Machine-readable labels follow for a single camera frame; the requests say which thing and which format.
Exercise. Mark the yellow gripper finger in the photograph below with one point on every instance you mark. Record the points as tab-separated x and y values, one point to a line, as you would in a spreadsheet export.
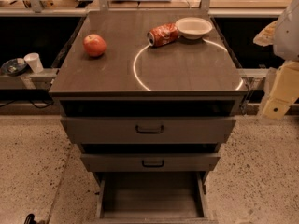
266	36
284	92

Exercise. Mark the red apple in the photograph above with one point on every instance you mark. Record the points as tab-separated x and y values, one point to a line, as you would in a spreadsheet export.
94	45

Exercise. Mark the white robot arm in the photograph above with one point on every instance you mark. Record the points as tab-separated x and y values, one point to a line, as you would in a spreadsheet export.
283	35

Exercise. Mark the grey drawer cabinet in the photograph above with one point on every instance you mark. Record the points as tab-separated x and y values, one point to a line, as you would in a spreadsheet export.
184	79

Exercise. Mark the open bottom drawer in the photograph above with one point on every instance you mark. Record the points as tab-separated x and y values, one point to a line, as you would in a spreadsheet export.
152	198

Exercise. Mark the white paper bowl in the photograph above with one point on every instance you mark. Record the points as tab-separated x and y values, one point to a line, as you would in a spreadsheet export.
193	28

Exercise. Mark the crushed red soda can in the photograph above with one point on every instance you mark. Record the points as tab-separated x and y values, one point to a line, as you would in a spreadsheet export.
162	35

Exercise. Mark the white paper cup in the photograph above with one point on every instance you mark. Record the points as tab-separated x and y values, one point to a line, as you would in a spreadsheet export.
34	62

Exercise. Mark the dark blue bowl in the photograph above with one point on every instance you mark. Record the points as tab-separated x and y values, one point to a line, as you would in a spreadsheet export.
14	67

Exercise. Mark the black object on floor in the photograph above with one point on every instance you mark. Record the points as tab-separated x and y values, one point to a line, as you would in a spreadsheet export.
30	219

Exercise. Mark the middle drawer with handle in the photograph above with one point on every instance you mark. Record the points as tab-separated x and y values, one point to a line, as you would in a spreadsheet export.
150	162

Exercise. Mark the drawer with handle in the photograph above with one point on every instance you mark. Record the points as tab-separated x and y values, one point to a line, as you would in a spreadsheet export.
147	131
150	162

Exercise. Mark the top drawer with handle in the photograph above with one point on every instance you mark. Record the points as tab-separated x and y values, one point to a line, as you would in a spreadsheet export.
147	131

